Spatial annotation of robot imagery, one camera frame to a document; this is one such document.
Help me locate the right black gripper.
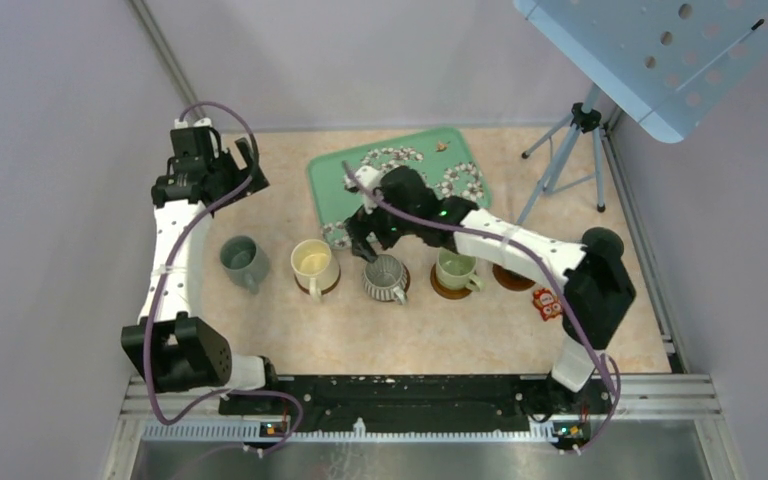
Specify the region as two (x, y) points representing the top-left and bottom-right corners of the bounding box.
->
(344, 187), (418, 264)

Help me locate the ribbed grey mug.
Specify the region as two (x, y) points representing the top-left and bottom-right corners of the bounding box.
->
(362, 254), (402, 305)

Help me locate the dark brown wooden coaster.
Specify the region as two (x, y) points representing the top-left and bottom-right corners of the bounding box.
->
(394, 263), (411, 305)
(492, 264), (535, 292)
(430, 265), (475, 300)
(294, 267), (342, 299)

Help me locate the pale yellow mug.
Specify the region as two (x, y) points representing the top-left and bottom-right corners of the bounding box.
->
(290, 239), (341, 302)

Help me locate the plain grey mug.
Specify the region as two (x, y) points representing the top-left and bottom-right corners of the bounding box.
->
(219, 235), (271, 295)

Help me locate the light green mug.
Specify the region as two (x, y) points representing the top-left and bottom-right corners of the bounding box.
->
(435, 248), (485, 292)

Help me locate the dark green mug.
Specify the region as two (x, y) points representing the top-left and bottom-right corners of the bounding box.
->
(581, 226), (625, 257)

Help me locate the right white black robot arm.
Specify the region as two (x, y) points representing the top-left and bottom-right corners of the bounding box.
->
(343, 165), (637, 412)

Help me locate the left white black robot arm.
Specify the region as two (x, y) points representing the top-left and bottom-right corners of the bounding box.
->
(120, 118), (281, 414)

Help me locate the green floral serving tray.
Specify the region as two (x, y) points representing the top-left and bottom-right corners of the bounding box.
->
(307, 127), (493, 250)

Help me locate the red owl picture card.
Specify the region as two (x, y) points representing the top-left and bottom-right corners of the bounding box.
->
(532, 288), (564, 322)

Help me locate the grey tripod stand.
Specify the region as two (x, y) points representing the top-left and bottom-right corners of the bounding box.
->
(516, 83), (606, 225)

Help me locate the light blue perforated panel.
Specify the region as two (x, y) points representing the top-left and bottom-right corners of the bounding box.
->
(514, 0), (768, 144)

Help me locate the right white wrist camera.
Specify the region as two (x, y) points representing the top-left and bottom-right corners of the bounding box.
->
(346, 165), (384, 193)

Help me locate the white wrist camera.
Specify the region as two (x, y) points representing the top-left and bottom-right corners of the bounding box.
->
(174, 117), (213, 129)
(346, 165), (384, 193)

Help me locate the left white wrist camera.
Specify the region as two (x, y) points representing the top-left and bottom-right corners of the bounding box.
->
(174, 117), (213, 129)

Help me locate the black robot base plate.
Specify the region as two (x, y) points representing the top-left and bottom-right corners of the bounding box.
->
(218, 374), (610, 433)

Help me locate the aluminium frame rail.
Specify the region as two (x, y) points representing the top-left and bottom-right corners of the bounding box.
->
(103, 373), (748, 479)

